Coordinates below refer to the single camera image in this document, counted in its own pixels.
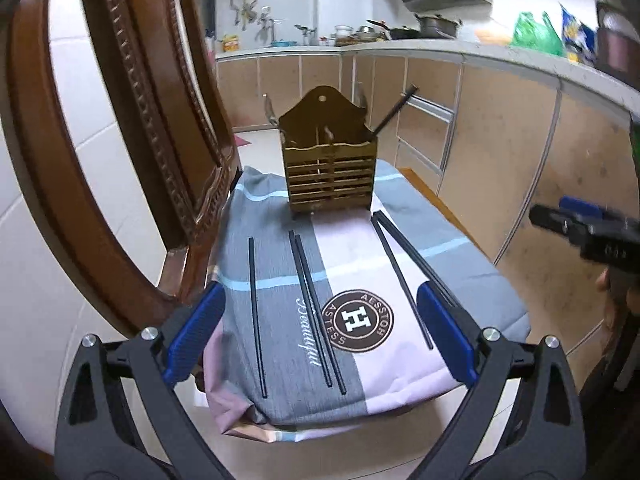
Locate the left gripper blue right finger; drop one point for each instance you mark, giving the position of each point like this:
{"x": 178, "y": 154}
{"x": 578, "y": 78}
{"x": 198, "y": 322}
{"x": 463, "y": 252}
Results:
{"x": 454, "y": 347}

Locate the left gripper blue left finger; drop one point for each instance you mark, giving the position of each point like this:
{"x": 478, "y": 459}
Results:
{"x": 190, "y": 331}

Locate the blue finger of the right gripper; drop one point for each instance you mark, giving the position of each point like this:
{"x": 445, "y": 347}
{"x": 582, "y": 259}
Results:
{"x": 581, "y": 207}

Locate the black chopstick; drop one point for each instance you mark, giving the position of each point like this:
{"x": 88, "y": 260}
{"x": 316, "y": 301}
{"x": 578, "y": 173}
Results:
{"x": 403, "y": 101}
{"x": 318, "y": 314}
{"x": 309, "y": 315}
{"x": 255, "y": 318}
{"x": 376, "y": 223}
{"x": 414, "y": 254}

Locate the silver metal spoon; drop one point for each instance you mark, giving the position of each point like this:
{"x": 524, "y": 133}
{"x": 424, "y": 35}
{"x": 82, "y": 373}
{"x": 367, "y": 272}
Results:
{"x": 269, "y": 111}

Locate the beige kitchen cabinets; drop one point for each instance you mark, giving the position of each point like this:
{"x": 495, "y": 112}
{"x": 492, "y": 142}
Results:
{"x": 491, "y": 131}

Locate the grey pink striped cloth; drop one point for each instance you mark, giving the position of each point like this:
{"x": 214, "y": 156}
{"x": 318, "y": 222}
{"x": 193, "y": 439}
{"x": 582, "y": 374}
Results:
{"x": 383, "y": 356}

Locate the blue snack bag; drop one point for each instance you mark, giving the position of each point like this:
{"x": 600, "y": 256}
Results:
{"x": 579, "y": 40}

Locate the green plastic bag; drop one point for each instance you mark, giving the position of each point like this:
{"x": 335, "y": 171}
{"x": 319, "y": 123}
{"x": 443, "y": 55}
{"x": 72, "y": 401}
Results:
{"x": 539, "y": 36}

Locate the pink dustpan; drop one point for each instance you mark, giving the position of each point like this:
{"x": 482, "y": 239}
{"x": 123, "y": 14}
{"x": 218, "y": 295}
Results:
{"x": 240, "y": 142}

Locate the brown wooden utensil holder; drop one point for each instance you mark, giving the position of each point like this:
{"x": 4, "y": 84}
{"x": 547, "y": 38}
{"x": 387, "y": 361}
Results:
{"x": 329, "y": 153}

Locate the metal cooking pot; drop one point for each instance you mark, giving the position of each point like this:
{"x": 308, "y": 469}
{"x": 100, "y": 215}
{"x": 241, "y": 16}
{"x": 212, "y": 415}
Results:
{"x": 437, "y": 27}

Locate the yellow box on counter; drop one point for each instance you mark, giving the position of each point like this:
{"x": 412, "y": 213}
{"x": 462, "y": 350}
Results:
{"x": 230, "y": 43}

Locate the carved wooden chair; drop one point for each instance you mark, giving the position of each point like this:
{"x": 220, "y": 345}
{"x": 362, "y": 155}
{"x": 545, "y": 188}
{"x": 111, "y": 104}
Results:
{"x": 160, "y": 81}

